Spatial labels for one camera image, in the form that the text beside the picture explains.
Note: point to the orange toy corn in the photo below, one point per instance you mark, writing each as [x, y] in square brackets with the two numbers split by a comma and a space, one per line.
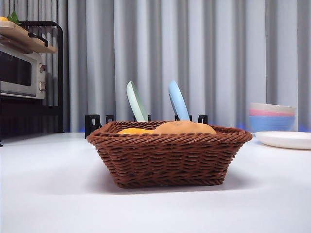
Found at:
[134, 131]

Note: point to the tan toy potato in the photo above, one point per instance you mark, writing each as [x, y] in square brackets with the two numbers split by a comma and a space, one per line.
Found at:
[185, 127]

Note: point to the brown wicker basket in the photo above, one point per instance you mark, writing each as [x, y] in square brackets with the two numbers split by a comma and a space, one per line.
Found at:
[170, 160]

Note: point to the pale green plate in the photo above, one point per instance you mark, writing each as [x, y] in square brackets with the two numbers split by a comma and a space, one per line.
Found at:
[136, 104]

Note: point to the light blue plate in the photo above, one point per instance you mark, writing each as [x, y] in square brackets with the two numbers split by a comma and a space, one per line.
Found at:
[178, 102]

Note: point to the black dish rack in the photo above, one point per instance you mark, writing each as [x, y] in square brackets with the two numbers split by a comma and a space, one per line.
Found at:
[91, 122]

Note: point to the grey pleated curtain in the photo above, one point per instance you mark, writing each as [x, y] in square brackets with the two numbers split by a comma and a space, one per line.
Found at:
[194, 60]

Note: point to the pink bowl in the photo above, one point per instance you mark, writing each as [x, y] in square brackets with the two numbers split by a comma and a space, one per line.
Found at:
[269, 113]

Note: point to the blue bowl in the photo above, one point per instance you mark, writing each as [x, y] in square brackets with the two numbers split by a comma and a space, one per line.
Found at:
[272, 123]

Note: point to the beige bowl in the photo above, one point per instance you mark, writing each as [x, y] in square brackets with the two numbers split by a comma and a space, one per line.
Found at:
[272, 106]

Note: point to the cream white plate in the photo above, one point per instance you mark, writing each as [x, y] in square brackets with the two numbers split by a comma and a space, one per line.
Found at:
[285, 139]

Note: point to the silver toaster oven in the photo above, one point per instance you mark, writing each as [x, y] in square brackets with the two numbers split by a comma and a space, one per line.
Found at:
[17, 72]

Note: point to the wooden tray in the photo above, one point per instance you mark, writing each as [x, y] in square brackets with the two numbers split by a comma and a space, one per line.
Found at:
[22, 36]

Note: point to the green toy leaves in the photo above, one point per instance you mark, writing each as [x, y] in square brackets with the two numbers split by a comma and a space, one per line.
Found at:
[13, 17]

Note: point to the yellow toy fruit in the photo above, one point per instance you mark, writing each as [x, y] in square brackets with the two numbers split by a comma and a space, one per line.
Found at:
[3, 19]

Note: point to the black metal shelf frame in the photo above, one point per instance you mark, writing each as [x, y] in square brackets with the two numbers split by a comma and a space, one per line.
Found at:
[60, 72]

